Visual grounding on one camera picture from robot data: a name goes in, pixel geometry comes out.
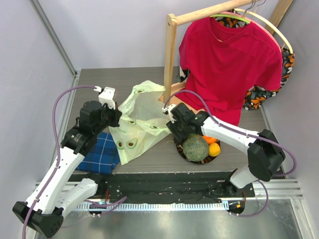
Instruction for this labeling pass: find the green avocado plastic bag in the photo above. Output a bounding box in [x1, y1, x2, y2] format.
[109, 80, 171, 165]

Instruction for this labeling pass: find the green cantaloupe melon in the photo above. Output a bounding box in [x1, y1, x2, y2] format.
[182, 134, 209, 162]

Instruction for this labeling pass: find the orange fruit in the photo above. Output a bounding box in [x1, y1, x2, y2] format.
[203, 136, 217, 145]

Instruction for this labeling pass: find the yellow lemon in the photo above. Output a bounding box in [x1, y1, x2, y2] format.
[209, 142, 221, 157]

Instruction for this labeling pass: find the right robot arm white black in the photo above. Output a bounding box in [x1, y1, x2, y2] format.
[162, 103, 286, 197]

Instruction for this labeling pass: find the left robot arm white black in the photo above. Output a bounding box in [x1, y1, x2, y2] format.
[12, 100, 122, 239]

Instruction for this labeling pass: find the black fruit plate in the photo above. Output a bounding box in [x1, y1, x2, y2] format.
[174, 139, 221, 165]

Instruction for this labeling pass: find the wooden clothes rack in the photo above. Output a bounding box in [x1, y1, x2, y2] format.
[153, 0, 295, 129]

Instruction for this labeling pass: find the blue plaid cloth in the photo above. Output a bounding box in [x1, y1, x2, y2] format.
[76, 132, 120, 174]

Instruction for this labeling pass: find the red t-shirt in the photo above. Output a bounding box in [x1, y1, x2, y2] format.
[177, 17, 283, 125]

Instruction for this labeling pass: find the orange black patterned garment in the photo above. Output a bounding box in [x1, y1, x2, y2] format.
[176, 9, 296, 112]

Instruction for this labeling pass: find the green clothes hanger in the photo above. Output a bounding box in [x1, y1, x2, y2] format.
[210, 0, 269, 25]

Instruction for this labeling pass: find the cream clothes hanger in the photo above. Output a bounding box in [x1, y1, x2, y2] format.
[234, 8, 293, 53]

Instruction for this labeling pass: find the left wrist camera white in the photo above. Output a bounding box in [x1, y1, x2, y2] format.
[94, 86, 116, 110]

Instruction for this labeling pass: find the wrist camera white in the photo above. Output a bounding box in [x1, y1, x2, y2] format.
[162, 104, 176, 123]
[94, 86, 116, 110]

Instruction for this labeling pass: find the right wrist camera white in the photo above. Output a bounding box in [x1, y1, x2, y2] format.
[162, 104, 176, 123]

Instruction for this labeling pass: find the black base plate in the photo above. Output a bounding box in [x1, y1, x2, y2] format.
[77, 171, 255, 204]

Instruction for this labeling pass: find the white slotted cable duct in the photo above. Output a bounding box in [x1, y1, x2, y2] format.
[72, 201, 229, 214]

